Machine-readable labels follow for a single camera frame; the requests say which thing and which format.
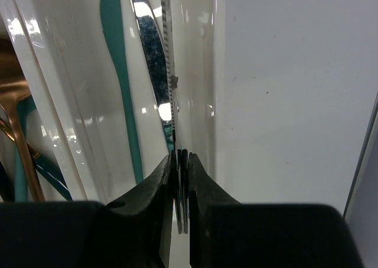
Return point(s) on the silver knife dark handle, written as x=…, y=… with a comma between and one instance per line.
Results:
x=179, y=155

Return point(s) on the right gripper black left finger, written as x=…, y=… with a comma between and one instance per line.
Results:
x=137, y=225

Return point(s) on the white two-compartment container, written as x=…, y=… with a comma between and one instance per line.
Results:
x=79, y=122

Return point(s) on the gold spoon teal handle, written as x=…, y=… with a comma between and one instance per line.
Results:
x=48, y=169

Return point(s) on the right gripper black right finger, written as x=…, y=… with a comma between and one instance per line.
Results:
x=216, y=220

